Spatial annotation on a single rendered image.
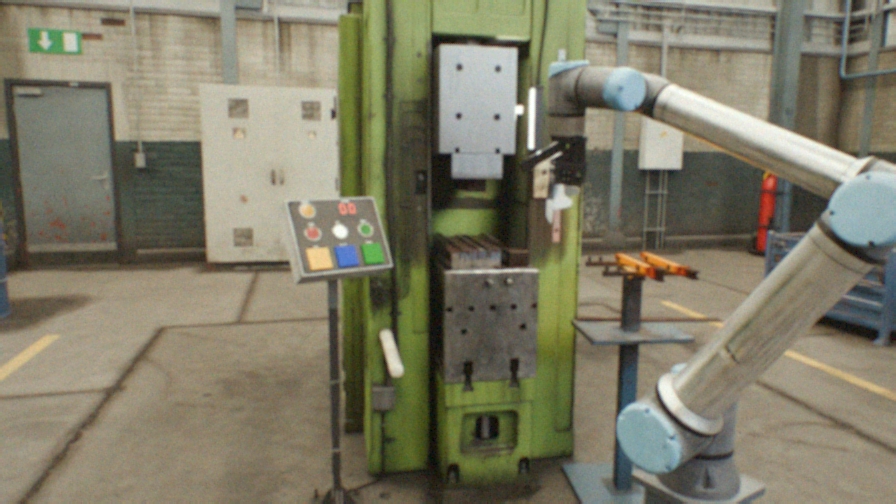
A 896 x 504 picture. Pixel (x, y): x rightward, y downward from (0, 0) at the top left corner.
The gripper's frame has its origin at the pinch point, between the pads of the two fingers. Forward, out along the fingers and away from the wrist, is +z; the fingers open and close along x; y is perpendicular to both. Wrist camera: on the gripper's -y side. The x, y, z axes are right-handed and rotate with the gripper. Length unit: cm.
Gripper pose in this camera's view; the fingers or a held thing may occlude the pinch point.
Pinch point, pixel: (553, 215)
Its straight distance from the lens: 156.7
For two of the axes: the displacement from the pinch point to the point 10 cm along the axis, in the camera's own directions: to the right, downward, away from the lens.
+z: 0.0, 9.4, 3.3
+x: 3.1, -3.2, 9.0
